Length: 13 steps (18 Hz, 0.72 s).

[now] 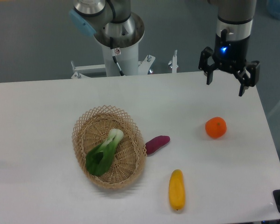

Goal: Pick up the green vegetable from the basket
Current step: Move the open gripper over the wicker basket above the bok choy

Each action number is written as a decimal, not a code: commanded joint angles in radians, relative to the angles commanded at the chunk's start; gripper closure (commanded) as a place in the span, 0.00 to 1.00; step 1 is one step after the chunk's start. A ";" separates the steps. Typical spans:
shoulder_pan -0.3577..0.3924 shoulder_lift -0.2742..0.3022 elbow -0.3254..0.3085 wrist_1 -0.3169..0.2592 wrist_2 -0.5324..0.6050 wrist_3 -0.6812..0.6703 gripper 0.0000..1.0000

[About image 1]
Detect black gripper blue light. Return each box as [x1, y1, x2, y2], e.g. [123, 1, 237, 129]
[198, 29, 260, 97]

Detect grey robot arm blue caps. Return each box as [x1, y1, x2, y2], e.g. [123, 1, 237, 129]
[69, 0, 260, 95]

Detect green bok choy vegetable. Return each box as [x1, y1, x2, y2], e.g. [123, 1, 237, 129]
[85, 129, 124, 176]

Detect purple sweet potato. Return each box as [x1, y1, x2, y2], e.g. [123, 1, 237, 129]
[145, 135, 170, 155]

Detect black cable on pedestal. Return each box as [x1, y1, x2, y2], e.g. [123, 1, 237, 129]
[109, 36, 125, 77]

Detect orange mandarin fruit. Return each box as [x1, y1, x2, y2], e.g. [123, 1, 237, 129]
[205, 117, 227, 139]

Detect woven wicker basket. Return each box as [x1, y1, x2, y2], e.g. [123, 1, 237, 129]
[72, 105, 147, 189]

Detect yellow squash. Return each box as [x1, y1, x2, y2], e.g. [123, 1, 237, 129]
[168, 169, 186, 210]

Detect blue plastic bag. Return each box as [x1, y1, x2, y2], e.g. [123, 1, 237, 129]
[266, 0, 280, 20]

